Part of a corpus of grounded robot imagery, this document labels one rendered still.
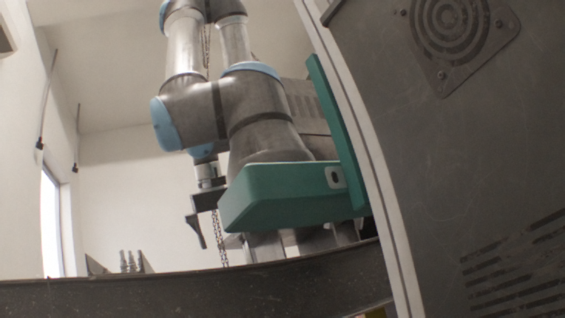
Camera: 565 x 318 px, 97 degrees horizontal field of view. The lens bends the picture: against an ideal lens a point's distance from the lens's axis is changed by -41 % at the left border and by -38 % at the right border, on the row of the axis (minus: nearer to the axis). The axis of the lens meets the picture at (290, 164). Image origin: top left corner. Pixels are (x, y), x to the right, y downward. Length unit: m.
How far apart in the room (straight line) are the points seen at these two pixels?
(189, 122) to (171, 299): 0.60
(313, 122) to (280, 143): 1.09
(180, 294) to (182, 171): 3.19
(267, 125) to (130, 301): 0.71
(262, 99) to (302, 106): 1.05
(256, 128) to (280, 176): 0.10
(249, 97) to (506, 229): 0.50
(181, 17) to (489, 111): 0.80
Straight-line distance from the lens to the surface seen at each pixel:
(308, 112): 1.70
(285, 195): 0.55
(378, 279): 1.27
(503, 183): 0.30
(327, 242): 1.68
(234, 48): 0.95
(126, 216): 4.06
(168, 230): 3.97
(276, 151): 0.59
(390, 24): 0.40
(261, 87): 0.67
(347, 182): 0.61
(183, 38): 0.86
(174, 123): 0.67
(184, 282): 1.10
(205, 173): 1.00
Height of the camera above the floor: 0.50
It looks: 22 degrees up
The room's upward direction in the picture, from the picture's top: 15 degrees counter-clockwise
